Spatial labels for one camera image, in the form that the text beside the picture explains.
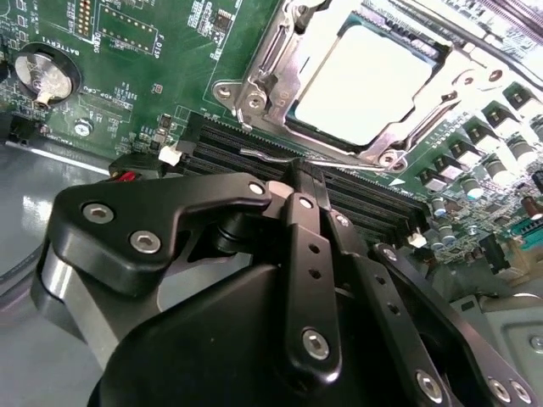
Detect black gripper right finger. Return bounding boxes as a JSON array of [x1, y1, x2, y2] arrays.
[[312, 165, 543, 407]]

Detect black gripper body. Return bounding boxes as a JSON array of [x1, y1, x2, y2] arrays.
[[87, 263, 425, 407]]

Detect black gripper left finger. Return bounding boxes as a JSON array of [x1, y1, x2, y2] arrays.
[[29, 159, 343, 382]]

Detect metal socket cover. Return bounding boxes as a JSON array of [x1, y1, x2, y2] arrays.
[[254, 0, 512, 164]]

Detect silver CPU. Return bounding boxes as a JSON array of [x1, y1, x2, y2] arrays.
[[288, 10, 451, 148]]

